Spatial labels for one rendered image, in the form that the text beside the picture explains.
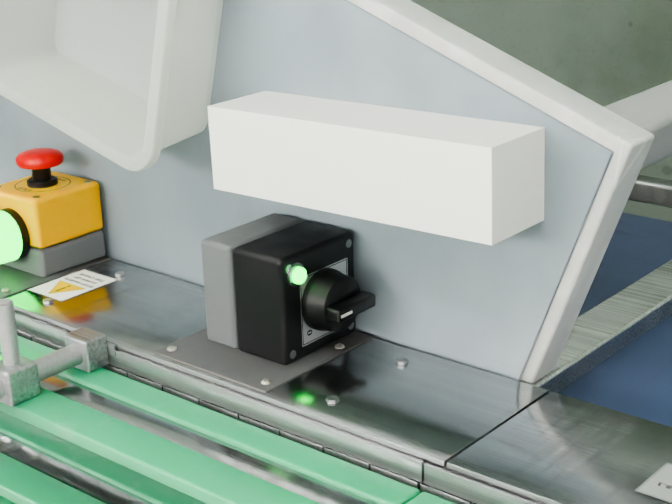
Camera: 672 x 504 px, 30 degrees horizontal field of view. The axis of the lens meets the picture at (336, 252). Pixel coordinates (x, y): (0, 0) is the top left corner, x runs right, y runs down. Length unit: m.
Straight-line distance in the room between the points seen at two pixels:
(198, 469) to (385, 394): 0.14
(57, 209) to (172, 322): 0.17
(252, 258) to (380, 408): 0.14
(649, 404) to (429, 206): 0.21
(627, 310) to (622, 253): 0.18
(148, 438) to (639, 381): 0.34
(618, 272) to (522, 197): 0.34
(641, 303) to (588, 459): 0.27
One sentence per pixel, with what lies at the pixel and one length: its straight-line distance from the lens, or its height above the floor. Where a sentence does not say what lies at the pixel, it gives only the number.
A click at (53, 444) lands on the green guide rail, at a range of 1.01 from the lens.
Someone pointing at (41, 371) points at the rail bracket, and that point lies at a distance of 0.92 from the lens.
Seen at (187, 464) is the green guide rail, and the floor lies 0.95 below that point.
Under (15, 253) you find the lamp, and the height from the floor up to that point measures 0.84.
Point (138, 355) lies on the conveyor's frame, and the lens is 0.93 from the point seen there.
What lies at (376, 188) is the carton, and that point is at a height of 0.81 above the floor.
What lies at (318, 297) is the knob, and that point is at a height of 0.81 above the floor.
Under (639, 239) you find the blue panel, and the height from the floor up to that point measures 0.40.
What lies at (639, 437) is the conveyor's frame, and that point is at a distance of 0.80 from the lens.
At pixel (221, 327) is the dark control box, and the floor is 0.83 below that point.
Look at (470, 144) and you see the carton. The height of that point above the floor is 0.81.
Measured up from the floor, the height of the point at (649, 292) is 0.55.
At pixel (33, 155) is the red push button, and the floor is 0.80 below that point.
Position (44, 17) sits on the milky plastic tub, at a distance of 1.11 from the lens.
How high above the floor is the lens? 1.42
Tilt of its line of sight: 46 degrees down
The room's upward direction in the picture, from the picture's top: 113 degrees counter-clockwise
